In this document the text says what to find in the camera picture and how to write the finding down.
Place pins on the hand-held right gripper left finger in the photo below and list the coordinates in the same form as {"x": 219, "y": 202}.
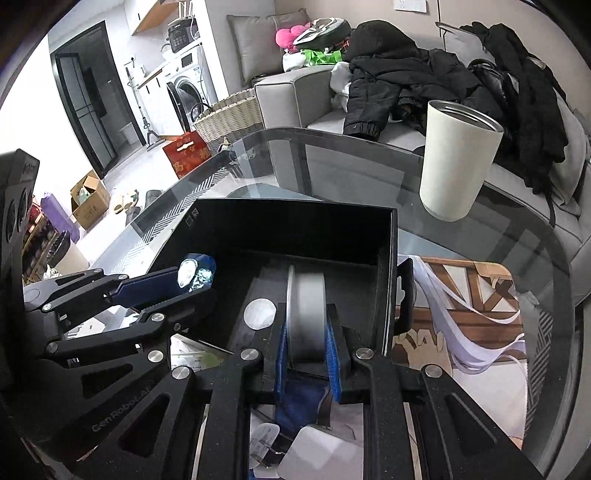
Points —
{"x": 281, "y": 364}

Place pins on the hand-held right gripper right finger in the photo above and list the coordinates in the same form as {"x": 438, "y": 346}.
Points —
{"x": 333, "y": 369}

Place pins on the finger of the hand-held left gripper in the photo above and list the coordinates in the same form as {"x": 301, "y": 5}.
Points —
{"x": 184, "y": 309}
{"x": 143, "y": 288}

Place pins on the blue plastic bottle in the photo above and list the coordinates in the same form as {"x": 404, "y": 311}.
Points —
{"x": 197, "y": 272}

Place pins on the white tape roll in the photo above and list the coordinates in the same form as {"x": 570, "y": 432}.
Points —
{"x": 308, "y": 314}

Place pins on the black storage box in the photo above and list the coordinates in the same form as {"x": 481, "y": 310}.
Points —
{"x": 286, "y": 230}

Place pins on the purple bag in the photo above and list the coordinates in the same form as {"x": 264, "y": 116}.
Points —
{"x": 57, "y": 214}

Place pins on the wooden shelf rack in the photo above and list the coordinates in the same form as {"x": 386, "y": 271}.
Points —
{"x": 41, "y": 244}

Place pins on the white round disc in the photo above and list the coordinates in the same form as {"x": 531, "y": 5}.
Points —
{"x": 261, "y": 313}

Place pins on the cardboard box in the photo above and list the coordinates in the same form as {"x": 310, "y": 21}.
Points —
{"x": 92, "y": 201}

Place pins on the white paper card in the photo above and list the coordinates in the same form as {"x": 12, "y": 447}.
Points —
{"x": 323, "y": 454}

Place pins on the beige slippers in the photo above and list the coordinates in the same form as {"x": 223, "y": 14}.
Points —
{"x": 123, "y": 201}

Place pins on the printed table mat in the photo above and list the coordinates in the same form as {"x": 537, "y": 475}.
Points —
{"x": 461, "y": 314}

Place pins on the red gift box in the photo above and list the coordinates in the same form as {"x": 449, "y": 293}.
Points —
{"x": 189, "y": 154}

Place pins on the white floor stand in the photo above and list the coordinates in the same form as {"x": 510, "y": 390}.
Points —
{"x": 147, "y": 124}

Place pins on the wicker basket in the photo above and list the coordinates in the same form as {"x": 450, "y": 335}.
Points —
{"x": 231, "y": 117}

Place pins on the white washing machine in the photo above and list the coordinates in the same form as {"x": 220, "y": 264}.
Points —
{"x": 191, "y": 83}

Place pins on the grey sofa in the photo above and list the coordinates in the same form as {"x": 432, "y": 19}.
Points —
{"x": 286, "y": 97}

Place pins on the black countertop appliance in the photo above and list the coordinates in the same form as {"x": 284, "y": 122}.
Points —
{"x": 181, "y": 34}

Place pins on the white cup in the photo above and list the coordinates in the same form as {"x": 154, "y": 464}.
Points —
{"x": 457, "y": 161}

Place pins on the grey pillow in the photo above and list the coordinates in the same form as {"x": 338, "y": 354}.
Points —
{"x": 258, "y": 44}

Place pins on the white cloth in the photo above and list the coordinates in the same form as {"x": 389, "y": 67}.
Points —
{"x": 340, "y": 83}

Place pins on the green bag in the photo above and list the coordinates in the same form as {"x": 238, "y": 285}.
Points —
{"x": 321, "y": 56}

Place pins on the pink plush toy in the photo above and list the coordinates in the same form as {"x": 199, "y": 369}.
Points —
{"x": 288, "y": 36}

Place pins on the black puffer jacket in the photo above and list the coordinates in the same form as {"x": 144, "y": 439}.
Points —
{"x": 397, "y": 69}

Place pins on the light grey cushion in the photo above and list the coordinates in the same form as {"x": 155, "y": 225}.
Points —
{"x": 572, "y": 166}

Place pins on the black and white striped bag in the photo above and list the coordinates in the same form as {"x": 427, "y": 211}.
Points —
{"x": 325, "y": 28}

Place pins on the black clothing pile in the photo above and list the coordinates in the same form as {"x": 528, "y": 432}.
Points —
{"x": 531, "y": 92}

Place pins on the black door frame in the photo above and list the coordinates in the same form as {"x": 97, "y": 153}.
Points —
{"x": 87, "y": 92}

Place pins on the white wall switch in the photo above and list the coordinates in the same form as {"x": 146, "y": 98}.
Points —
{"x": 411, "y": 4}

